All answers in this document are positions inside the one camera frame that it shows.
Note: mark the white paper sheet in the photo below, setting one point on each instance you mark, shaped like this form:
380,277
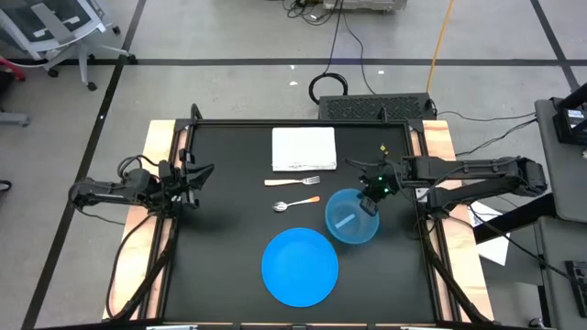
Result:
495,249

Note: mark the white office chair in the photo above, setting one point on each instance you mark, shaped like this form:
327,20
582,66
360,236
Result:
59,27

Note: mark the translucent light blue bowl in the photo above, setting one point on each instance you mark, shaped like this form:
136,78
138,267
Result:
351,224

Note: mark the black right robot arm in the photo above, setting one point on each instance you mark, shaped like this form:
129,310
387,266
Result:
477,176

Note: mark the blue round plate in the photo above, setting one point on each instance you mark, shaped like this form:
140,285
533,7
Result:
300,268

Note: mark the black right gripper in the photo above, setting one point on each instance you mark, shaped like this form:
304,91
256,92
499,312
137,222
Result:
390,176

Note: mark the black perforated computer case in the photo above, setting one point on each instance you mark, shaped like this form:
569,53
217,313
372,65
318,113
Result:
373,106

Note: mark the grey side table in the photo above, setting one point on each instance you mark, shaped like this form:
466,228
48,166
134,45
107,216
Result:
561,183

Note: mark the black electronic box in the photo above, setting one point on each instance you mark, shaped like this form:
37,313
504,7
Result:
571,121

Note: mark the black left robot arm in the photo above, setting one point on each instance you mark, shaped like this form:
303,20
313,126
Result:
105,190

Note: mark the white folded napkin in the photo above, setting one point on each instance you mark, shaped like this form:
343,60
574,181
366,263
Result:
303,147

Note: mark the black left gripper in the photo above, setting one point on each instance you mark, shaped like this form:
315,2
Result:
176,181

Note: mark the red curved object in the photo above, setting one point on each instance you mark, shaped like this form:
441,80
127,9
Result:
14,69

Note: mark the black table mat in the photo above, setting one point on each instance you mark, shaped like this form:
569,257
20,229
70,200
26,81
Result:
220,275

